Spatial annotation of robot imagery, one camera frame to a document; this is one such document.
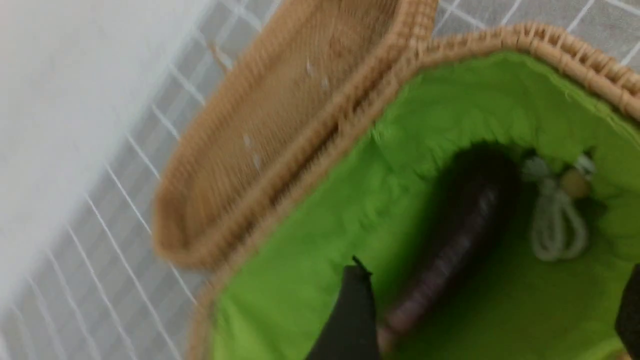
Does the woven rattan basket green lining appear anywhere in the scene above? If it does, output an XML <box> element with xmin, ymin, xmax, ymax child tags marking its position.
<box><xmin>187</xmin><ymin>23</ymin><xmax>639</xmax><ymax>360</ymax></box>

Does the woven rattan basket lid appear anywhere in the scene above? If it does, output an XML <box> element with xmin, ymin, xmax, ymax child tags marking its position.
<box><xmin>151</xmin><ymin>0</ymin><xmax>438</xmax><ymax>269</ymax></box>

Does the white drawstring cord with bead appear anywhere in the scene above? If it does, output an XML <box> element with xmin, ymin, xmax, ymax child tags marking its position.
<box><xmin>522</xmin><ymin>154</ymin><xmax>597</xmax><ymax>262</ymax></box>

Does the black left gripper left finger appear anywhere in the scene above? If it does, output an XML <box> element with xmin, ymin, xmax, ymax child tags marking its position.
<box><xmin>306</xmin><ymin>256</ymin><xmax>382</xmax><ymax>360</ymax></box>

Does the purple eggplant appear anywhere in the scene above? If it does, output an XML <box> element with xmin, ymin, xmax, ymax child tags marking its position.
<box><xmin>377</xmin><ymin>142</ymin><xmax>522</xmax><ymax>353</ymax></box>

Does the grey checked tablecloth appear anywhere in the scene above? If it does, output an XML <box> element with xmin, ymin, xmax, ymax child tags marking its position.
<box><xmin>1</xmin><ymin>0</ymin><xmax>639</xmax><ymax>360</ymax></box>

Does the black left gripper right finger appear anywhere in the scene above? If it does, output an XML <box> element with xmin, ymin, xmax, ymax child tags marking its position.
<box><xmin>615</xmin><ymin>264</ymin><xmax>640</xmax><ymax>357</ymax></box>

